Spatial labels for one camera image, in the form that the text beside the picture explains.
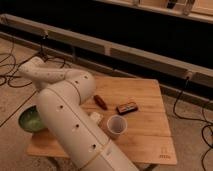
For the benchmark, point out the green ceramic bowl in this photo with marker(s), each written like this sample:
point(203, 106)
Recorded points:
point(30, 121)

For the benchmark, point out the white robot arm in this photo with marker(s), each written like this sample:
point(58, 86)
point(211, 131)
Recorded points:
point(61, 92)

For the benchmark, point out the red chili pepper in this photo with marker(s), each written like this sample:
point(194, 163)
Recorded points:
point(99, 101)

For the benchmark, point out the brown orange rectangular box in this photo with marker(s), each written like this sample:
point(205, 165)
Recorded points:
point(126, 108)

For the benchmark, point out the wooden table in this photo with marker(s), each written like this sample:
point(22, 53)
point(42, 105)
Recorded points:
point(148, 137)

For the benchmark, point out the translucent plastic cup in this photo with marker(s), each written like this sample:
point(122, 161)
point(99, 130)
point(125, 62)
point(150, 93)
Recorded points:
point(116, 126)

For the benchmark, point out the long baseboard rail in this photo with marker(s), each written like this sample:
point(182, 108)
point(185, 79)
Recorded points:
point(173, 67)

